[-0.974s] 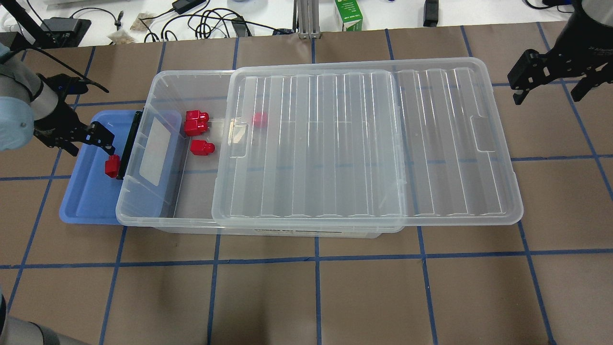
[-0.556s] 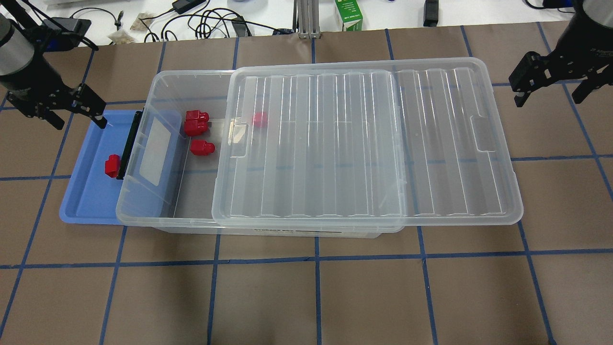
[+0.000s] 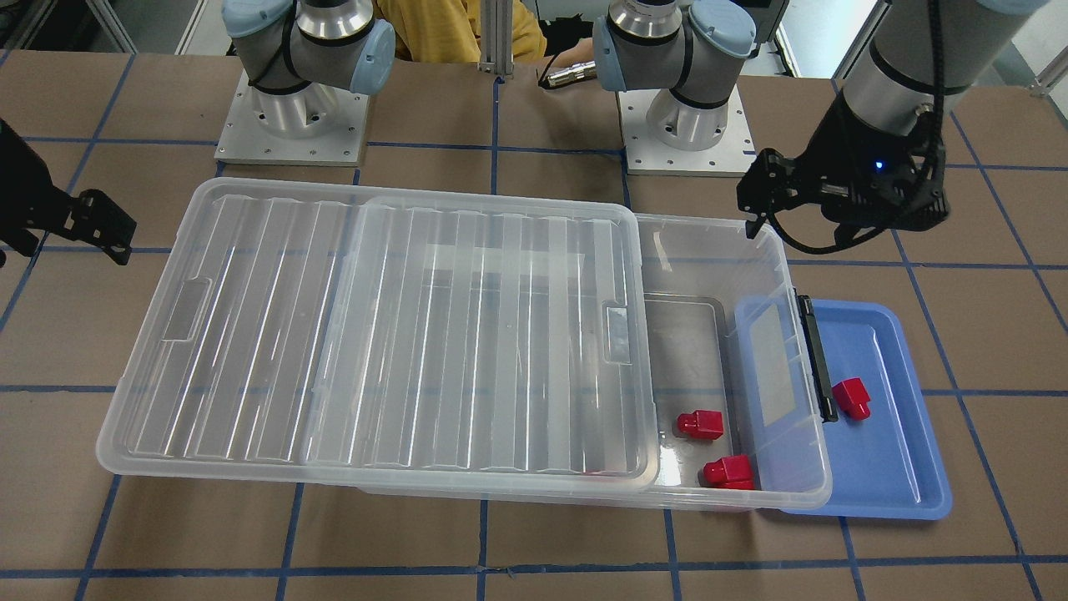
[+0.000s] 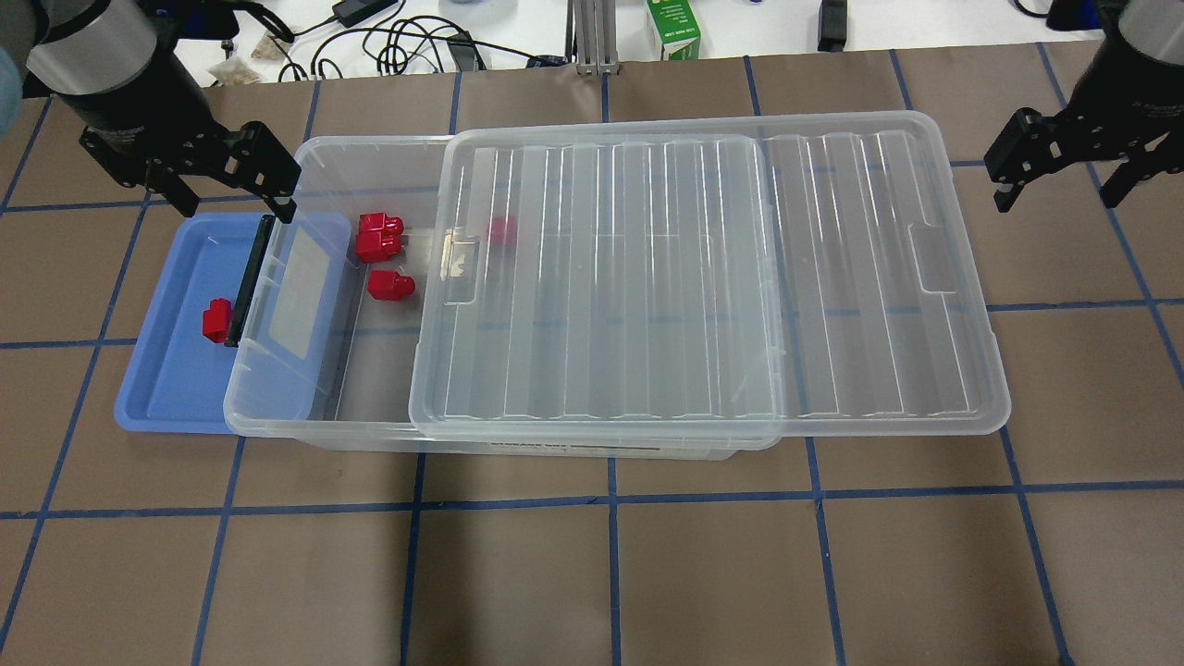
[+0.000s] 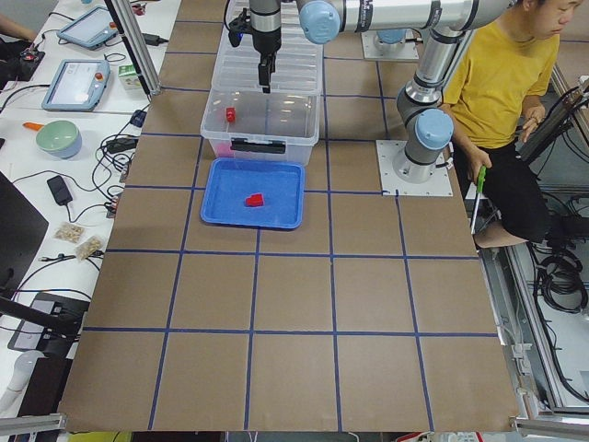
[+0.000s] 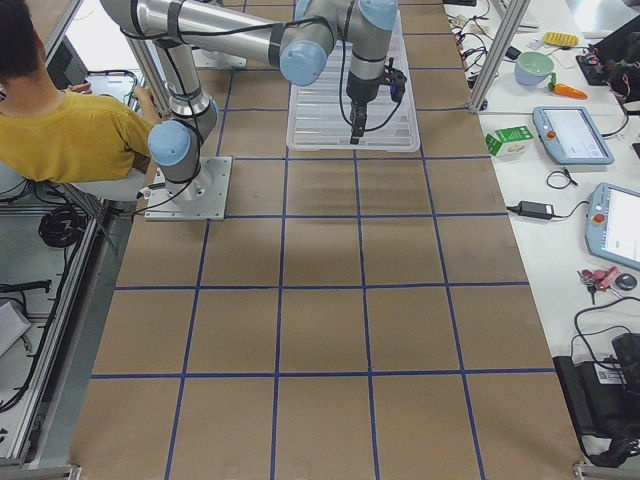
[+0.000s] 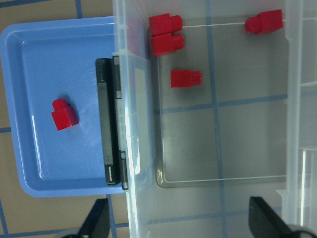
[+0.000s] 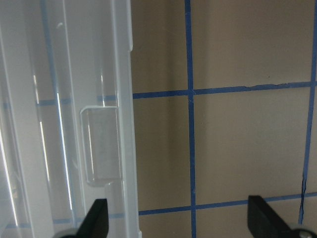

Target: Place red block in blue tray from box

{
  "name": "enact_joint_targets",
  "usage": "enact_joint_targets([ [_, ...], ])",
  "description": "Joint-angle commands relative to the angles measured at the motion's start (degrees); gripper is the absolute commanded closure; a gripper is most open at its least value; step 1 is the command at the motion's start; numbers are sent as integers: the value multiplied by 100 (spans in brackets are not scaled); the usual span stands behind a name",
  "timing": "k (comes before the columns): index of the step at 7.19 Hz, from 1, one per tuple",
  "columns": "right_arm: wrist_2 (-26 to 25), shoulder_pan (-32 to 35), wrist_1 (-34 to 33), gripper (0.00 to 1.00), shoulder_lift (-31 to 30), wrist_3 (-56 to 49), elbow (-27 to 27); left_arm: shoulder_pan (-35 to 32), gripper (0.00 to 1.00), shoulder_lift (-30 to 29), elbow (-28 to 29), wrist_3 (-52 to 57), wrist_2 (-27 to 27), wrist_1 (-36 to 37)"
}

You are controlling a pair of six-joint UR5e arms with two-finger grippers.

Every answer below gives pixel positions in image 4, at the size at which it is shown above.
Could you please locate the black box latch handle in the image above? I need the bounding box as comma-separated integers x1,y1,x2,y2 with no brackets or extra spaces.
223,214,278,347

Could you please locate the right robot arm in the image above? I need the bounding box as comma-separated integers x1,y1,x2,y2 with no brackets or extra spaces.
984,1,1183,214

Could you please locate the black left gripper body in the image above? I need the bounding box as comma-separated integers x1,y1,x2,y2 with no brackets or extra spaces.
78,70,301,201

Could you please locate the black power adapter cable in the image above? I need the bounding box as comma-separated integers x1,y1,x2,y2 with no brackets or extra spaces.
268,0,547,82

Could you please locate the clear plastic box lid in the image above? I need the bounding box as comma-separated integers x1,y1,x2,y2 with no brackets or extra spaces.
408,111,1012,447

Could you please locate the clear plastic storage box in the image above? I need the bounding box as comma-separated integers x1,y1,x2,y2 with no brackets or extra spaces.
242,124,789,461

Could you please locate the green white carton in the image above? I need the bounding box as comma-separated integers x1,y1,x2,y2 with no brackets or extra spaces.
644,0,703,62

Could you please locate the aluminium frame post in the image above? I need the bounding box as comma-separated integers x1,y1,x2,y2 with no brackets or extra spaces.
566,0,620,76

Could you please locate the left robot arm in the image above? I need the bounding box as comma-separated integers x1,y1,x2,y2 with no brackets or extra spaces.
4,1,301,223

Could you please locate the red block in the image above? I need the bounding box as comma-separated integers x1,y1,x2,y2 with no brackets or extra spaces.
358,212,403,236
487,216,519,248
354,230,403,265
366,269,417,301
202,297,234,345

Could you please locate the blue plastic tray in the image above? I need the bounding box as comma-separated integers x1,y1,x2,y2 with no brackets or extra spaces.
115,214,356,436

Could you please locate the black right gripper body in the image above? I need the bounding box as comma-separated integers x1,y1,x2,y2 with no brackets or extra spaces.
984,37,1183,190

